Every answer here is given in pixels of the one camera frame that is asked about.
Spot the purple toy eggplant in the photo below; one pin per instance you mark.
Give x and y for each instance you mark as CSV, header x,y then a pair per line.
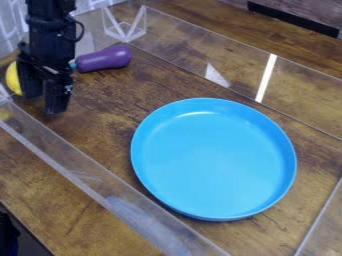
x,y
109,58

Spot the clear acrylic barrier wall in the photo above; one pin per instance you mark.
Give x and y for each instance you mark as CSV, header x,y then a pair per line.
x,y
66,182

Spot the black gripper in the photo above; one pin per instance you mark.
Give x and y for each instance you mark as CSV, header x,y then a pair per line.
x,y
48,51

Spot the blue round tray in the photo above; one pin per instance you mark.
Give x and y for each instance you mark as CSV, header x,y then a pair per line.
x,y
213,159

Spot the yellow lemon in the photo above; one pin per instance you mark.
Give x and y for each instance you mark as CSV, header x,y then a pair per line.
x,y
12,79

